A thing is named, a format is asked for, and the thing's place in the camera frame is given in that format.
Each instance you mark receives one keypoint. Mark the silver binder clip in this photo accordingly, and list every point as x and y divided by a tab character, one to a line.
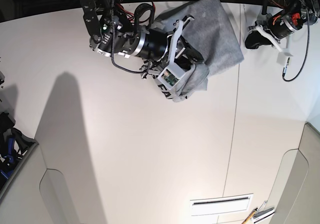
262	215

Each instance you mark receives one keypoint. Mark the white table slot plate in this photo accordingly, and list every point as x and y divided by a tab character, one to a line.
221	206

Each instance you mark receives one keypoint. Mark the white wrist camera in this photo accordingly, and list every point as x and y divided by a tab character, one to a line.
284	57
171	75

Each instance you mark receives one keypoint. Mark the blue black tool pile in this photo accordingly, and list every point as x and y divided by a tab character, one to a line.
13	146

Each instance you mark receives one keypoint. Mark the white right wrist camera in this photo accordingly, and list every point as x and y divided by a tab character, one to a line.
171	75

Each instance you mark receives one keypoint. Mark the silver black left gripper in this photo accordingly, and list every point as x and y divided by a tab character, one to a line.
276	29

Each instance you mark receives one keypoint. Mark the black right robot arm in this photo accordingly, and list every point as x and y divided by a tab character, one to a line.
114	30

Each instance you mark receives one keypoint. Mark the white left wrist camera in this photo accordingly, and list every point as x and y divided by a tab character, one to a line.
284	57

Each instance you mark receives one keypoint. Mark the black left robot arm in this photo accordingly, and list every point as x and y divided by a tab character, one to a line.
275	6

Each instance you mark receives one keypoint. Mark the grey T-shirt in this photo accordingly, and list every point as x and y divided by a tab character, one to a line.
210	33

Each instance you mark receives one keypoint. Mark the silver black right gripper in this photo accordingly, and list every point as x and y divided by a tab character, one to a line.
154	44

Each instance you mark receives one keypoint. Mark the wooden pencil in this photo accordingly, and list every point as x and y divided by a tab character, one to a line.
250	216

